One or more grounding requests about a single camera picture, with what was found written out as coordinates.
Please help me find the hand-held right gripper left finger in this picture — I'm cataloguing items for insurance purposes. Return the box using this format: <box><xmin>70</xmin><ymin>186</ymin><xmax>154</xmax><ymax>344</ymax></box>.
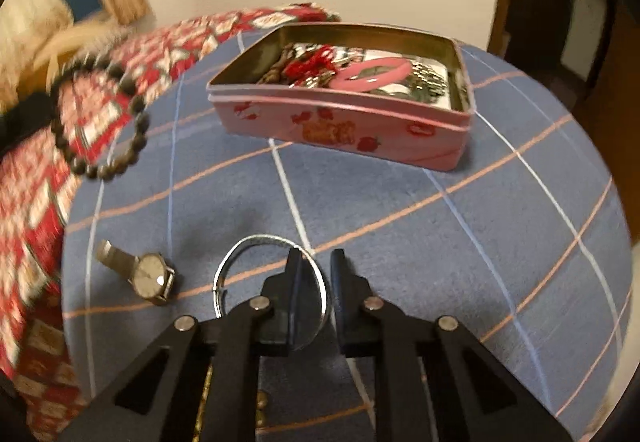
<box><xmin>60</xmin><ymin>246</ymin><xmax>304</xmax><ymax>442</ymax></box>

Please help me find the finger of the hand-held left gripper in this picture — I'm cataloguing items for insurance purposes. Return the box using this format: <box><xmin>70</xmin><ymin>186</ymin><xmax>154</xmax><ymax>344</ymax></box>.
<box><xmin>0</xmin><ymin>93</ymin><xmax>59</xmax><ymax>156</ymax></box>

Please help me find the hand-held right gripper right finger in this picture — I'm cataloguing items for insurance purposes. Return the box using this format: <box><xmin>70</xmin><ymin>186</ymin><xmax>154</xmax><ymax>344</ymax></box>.
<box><xmin>331</xmin><ymin>248</ymin><xmax>575</xmax><ymax>442</ymax></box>

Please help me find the silver bangle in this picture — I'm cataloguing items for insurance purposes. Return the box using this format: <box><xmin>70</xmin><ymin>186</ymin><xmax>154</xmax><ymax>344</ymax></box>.
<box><xmin>212</xmin><ymin>234</ymin><xmax>331</xmax><ymax>353</ymax></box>

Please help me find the dark wooden bead bracelet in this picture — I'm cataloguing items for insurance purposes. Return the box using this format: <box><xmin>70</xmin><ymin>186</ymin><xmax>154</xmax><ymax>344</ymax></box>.
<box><xmin>47</xmin><ymin>57</ymin><xmax>151</xmax><ymax>181</ymax></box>

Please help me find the pink floral tin box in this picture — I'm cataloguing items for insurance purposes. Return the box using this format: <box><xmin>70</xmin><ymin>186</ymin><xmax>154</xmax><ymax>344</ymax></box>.
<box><xmin>206</xmin><ymin>22</ymin><xmax>473</xmax><ymax>171</ymax></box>

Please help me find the green jade pendant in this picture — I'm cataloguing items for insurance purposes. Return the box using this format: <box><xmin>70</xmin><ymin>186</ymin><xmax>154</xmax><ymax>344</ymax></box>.
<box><xmin>372</xmin><ymin>84</ymin><xmax>436</xmax><ymax>104</ymax></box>

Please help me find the pink bangle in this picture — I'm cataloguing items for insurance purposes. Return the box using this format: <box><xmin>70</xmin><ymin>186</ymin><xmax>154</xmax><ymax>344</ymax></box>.
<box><xmin>330</xmin><ymin>58</ymin><xmax>414</xmax><ymax>93</ymax></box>

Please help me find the light brown bead strand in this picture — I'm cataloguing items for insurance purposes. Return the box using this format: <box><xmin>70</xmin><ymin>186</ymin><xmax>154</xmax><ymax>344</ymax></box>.
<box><xmin>257</xmin><ymin>42</ymin><xmax>301</xmax><ymax>86</ymax></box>

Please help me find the red knotted string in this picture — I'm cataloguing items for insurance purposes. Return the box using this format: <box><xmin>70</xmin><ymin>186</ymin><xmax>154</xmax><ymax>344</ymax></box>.
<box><xmin>285</xmin><ymin>44</ymin><xmax>347</xmax><ymax>84</ymax></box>

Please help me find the silver bead chain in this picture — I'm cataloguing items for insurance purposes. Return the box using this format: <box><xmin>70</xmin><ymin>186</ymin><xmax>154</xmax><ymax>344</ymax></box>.
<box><xmin>400</xmin><ymin>62</ymin><xmax>449</xmax><ymax>98</ymax></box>

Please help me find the cream wooden headboard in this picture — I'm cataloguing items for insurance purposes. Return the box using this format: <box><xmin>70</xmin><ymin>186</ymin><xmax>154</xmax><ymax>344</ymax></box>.
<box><xmin>30</xmin><ymin>19</ymin><xmax>132</xmax><ymax>73</ymax></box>

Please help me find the red patterned bed blanket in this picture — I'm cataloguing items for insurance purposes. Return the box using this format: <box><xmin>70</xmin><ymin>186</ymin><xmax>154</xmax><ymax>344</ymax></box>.
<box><xmin>0</xmin><ymin>2</ymin><xmax>342</xmax><ymax>442</ymax></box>

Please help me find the sheer cream curtain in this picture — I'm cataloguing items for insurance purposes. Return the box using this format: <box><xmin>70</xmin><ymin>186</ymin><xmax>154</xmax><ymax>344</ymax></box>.
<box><xmin>0</xmin><ymin>0</ymin><xmax>76</xmax><ymax>54</ymax></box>

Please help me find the metal band wristwatch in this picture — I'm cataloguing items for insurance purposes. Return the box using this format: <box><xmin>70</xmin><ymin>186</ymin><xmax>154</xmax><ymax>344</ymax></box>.
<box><xmin>96</xmin><ymin>239</ymin><xmax>177</xmax><ymax>307</ymax></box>

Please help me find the white printed paper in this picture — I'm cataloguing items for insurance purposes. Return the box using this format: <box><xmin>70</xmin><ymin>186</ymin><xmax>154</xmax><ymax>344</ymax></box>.
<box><xmin>295</xmin><ymin>42</ymin><xmax>451</xmax><ymax>109</ymax></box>

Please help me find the gold bead necklace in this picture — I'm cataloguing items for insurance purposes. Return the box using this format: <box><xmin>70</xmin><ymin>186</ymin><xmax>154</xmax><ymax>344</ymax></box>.
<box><xmin>199</xmin><ymin>366</ymin><xmax>269</xmax><ymax>429</ymax></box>

